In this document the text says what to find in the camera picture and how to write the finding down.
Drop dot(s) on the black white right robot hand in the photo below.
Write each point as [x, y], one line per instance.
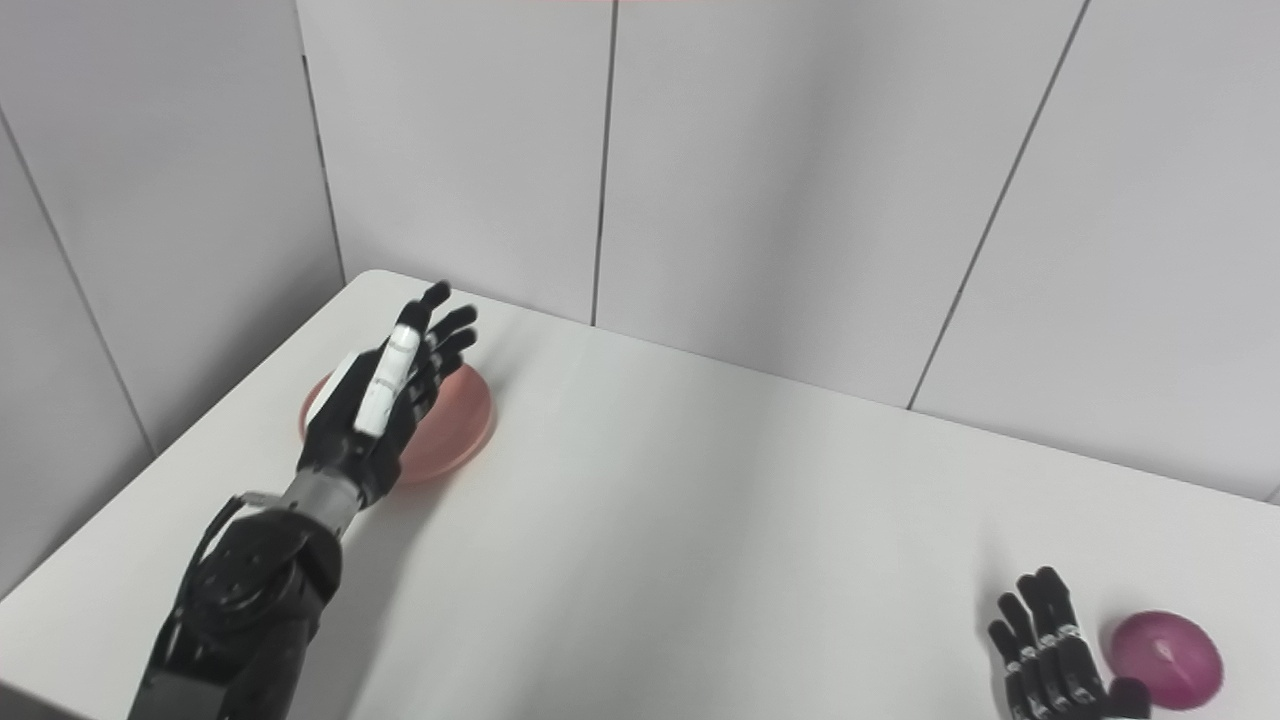
[1055, 670]

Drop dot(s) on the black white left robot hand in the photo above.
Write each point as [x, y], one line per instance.
[380, 400]

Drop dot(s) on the pink round plate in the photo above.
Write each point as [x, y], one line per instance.
[455, 425]

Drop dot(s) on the purple red onion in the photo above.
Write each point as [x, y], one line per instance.
[1170, 660]

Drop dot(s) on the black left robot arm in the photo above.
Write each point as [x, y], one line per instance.
[245, 610]

